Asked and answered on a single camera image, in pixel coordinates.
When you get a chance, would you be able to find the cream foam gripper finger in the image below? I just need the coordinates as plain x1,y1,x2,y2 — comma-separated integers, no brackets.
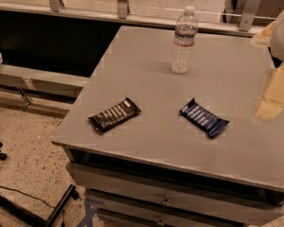
254,62,284,121
250,22,275,47

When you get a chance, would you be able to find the blue rxbar blueberry wrapper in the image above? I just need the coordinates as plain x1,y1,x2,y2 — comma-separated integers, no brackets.
179,98,229,139

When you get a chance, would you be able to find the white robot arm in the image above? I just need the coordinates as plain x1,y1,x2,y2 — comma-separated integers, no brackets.
250,9,284,120

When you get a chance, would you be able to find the black rxbar chocolate wrapper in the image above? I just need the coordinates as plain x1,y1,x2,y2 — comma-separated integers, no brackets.
89,97,141,132

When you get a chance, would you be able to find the clear plastic water bottle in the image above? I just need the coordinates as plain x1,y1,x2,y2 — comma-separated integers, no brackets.
171,6,198,74

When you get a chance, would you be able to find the grey wooden drawer cabinet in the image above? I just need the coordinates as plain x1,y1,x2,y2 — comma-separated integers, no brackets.
53,26,284,227

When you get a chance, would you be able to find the blue tape on floor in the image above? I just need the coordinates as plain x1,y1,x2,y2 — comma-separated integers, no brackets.
77,200,105,227

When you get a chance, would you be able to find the black metal floor stand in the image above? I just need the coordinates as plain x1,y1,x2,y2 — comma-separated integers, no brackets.
0,184,79,227

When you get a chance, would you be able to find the grey metal window frame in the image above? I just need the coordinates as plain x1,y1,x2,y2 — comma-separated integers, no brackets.
0,0,275,37

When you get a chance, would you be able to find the grey metal rail bench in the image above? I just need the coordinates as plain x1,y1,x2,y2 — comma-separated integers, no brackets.
0,64,89,105

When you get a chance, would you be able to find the black floor cable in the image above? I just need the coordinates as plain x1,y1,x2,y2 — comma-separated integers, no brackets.
0,182,56,210

